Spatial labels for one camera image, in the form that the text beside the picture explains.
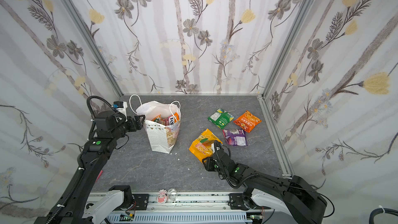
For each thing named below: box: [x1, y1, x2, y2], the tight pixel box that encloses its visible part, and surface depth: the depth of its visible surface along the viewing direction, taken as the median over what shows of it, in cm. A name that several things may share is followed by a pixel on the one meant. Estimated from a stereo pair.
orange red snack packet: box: [233, 109, 263, 134], surface depth 104 cm
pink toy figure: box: [156, 188, 167, 204], surface depth 75 cm
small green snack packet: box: [207, 107, 235, 130], surface depth 106 cm
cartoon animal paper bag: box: [129, 94, 182, 154], surface depth 84 cm
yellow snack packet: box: [188, 128, 223, 164], surface depth 90 cm
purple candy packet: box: [222, 128, 248, 147], surface depth 97 cm
